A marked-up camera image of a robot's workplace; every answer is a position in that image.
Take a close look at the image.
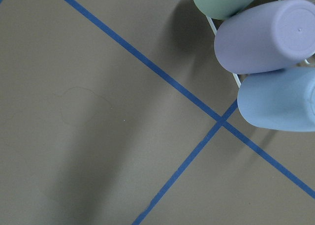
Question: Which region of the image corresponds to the purple pastel cup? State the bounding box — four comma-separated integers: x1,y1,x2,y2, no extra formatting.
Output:
214,0,315,74

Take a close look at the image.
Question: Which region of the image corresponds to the white cup rack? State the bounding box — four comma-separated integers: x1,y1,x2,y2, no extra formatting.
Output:
206,0,315,88

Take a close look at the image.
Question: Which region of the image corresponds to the blue pastel cup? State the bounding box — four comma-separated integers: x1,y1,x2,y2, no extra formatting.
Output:
237,67,315,132

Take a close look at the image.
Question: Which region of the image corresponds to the green pastel cup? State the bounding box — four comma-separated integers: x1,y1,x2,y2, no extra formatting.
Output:
193,0,254,20

